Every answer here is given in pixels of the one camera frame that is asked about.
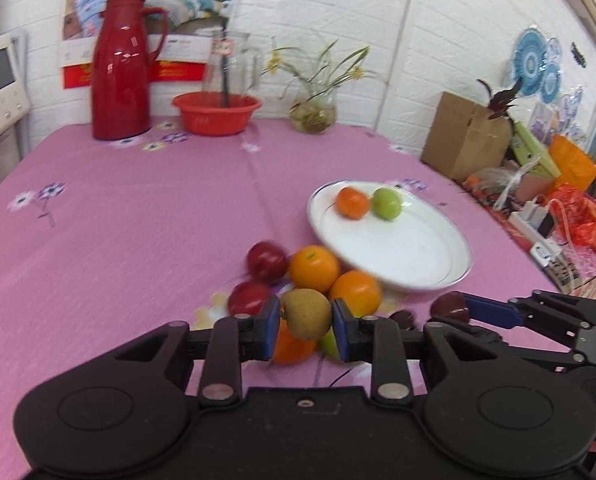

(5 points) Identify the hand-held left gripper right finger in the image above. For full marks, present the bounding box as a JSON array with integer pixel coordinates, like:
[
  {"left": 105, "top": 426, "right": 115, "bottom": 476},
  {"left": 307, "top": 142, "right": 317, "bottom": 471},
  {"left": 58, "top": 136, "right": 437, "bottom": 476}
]
[{"left": 330, "top": 297, "right": 517, "bottom": 405}]

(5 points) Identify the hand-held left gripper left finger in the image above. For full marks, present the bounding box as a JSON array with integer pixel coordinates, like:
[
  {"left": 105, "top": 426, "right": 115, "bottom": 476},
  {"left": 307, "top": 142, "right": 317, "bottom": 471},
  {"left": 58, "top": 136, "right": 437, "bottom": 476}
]
[{"left": 95, "top": 296, "right": 282, "bottom": 407}]

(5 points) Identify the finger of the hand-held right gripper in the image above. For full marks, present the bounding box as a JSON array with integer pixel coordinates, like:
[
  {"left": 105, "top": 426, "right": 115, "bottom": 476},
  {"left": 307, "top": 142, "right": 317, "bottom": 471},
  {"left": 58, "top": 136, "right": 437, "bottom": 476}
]
[
  {"left": 428, "top": 316, "right": 591, "bottom": 368},
  {"left": 462, "top": 289, "right": 596, "bottom": 348}
]

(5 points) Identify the large green fruit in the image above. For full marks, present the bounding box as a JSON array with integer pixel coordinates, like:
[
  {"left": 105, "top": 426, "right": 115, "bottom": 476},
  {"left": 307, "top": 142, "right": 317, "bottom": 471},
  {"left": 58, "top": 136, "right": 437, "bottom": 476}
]
[{"left": 319, "top": 330, "right": 341, "bottom": 361}]

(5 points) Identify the tangerine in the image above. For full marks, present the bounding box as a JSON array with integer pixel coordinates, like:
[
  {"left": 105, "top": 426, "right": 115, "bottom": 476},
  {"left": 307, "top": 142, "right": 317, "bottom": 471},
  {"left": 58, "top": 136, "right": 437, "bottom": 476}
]
[
  {"left": 272, "top": 320, "right": 319, "bottom": 366},
  {"left": 336, "top": 186, "right": 370, "bottom": 220}
]

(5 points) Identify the brown pear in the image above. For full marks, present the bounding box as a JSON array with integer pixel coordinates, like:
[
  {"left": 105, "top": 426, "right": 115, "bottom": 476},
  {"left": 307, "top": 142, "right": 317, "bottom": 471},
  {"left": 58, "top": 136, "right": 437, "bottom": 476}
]
[{"left": 280, "top": 288, "right": 333, "bottom": 341}]

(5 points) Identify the red apple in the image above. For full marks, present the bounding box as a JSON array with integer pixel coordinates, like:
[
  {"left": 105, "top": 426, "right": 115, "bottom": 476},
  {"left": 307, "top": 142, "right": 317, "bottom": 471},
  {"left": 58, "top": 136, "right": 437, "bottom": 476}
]
[
  {"left": 227, "top": 280, "right": 271, "bottom": 317},
  {"left": 246, "top": 241, "right": 289, "bottom": 285}
]

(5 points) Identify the orange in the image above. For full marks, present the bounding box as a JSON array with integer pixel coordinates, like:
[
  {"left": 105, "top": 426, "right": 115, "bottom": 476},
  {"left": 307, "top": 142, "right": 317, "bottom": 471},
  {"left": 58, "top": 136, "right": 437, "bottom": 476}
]
[
  {"left": 328, "top": 270, "right": 383, "bottom": 318},
  {"left": 288, "top": 245, "right": 342, "bottom": 295}
]

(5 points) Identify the dark plum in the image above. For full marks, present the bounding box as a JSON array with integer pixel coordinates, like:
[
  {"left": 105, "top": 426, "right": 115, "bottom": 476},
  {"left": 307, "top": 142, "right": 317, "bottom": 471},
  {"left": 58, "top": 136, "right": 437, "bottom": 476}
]
[
  {"left": 430, "top": 291, "right": 471, "bottom": 325},
  {"left": 390, "top": 310, "right": 419, "bottom": 332}
]

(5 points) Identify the white plate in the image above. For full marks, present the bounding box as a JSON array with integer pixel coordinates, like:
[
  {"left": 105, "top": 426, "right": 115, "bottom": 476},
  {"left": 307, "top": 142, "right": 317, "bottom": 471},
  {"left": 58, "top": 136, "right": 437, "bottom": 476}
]
[{"left": 307, "top": 180, "right": 474, "bottom": 293}]

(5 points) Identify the white power strip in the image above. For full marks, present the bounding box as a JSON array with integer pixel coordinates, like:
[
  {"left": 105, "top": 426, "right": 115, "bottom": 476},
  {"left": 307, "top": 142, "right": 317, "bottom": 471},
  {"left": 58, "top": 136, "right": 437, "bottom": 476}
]
[{"left": 509, "top": 200, "right": 564, "bottom": 256}]

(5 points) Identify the red patterned bag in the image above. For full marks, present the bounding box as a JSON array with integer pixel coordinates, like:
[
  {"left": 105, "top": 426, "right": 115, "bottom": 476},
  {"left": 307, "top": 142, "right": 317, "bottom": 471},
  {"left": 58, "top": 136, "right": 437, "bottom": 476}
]
[{"left": 548, "top": 185, "right": 596, "bottom": 246}]

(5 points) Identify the small green fruit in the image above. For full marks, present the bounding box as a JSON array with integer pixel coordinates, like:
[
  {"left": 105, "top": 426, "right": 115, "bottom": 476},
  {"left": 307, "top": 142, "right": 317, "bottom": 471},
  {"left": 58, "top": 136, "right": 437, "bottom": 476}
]
[{"left": 372, "top": 187, "right": 404, "bottom": 222}]

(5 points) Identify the green box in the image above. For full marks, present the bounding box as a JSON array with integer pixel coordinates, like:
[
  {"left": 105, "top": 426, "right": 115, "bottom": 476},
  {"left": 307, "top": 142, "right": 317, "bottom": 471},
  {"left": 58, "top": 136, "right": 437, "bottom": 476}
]
[{"left": 509, "top": 121, "right": 561, "bottom": 178}]

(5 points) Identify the orange bag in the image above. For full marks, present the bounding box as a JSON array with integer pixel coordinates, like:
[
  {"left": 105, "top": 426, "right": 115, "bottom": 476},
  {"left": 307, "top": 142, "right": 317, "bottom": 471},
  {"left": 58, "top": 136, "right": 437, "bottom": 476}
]
[{"left": 548, "top": 134, "right": 596, "bottom": 192}]

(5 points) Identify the cardboard box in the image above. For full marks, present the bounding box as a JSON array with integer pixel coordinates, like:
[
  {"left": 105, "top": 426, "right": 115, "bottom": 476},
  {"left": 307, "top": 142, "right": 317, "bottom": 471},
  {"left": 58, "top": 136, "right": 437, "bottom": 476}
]
[{"left": 421, "top": 91, "right": 513, "bottom": 182}]

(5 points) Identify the pink floral tablecloth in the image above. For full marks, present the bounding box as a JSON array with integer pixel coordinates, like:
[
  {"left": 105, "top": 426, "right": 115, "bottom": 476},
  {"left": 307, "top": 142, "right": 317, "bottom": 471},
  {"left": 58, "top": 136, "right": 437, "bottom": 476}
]
[{"left": 0, "top": 119, "right": 596, "bottom": 480}]

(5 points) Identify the dark red plant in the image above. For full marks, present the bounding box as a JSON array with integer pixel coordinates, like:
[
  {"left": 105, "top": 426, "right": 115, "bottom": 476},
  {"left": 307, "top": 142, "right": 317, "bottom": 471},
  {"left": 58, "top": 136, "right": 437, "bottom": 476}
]
[{"left": 477, "top": 79, "right": 521, "bottom": 121}]

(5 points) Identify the glass vase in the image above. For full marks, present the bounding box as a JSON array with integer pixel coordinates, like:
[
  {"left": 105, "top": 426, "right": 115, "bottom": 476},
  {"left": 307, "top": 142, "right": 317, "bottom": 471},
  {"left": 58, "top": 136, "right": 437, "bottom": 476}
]
[{"left": 289, "top": 91, "right": 338, "bottom": 135}]

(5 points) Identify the red plastic basin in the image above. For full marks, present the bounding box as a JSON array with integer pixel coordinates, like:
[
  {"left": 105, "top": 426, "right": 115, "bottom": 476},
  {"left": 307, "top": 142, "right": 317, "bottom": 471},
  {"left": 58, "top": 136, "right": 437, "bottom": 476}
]
[{"left": 172, "top": 91, "right": 262, "bottom": 136}]

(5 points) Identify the small blue decorative plate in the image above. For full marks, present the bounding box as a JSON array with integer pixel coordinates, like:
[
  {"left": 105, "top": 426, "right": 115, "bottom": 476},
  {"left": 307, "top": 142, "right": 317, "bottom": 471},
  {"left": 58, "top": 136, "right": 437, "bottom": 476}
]
[{"left": 540, "top": 62, "right": 564, "bottom": 105}]

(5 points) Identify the black stick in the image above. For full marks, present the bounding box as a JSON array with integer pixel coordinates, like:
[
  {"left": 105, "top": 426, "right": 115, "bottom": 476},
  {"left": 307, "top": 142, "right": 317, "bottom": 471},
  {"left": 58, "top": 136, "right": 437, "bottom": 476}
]
[{"left": 221, "top": 24, "right": 229, "bottom": 108}]

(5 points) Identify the large blue decorative plate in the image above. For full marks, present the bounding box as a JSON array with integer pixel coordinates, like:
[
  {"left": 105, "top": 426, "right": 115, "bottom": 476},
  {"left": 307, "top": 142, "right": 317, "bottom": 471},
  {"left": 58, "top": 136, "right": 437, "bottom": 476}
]
[{"left": 512, "top": 27, "right": 549, "bottom": 96}]

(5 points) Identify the glass pitcher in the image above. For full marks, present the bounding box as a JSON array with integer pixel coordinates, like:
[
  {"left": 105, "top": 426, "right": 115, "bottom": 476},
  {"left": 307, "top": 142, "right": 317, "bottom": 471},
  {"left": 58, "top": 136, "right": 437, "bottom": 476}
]
[{"left": 223, "top": 31, "right": 265, "bottom": 98}]

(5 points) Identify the green plant with yellow flowers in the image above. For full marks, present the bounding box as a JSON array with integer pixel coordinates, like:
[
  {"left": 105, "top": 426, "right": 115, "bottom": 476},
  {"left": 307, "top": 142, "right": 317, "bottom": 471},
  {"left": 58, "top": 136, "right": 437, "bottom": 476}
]
[{"left": 260, "top": 37, "right": 386, "bottom": 106}]

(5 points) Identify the glass bottle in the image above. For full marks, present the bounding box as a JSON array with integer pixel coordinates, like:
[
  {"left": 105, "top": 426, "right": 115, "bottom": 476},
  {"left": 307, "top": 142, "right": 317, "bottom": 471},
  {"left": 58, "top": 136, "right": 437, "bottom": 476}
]
[{"left": 201, "top": 30, "right": 234, "bottom": 96}]

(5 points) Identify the red thermos jug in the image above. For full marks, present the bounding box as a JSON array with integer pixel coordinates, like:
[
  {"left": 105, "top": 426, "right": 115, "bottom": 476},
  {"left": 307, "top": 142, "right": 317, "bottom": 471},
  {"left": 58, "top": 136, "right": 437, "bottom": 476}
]
[{"left": 92, "top": 0, "right": 170, "bottom": 141}]

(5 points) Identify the white device with screen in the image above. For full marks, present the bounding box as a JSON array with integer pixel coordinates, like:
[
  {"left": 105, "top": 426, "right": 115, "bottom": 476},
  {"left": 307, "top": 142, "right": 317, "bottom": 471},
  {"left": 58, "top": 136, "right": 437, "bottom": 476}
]
[{"left": 0, "top": 30, "right": 33, "bottom": 148}]

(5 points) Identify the wall calendar with bedding picture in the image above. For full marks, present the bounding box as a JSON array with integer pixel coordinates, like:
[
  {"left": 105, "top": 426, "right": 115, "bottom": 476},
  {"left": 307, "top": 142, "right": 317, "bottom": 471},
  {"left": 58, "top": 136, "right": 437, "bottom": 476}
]
[{"left": 58, "top": 0, "right": 251, "bottom": 90}]

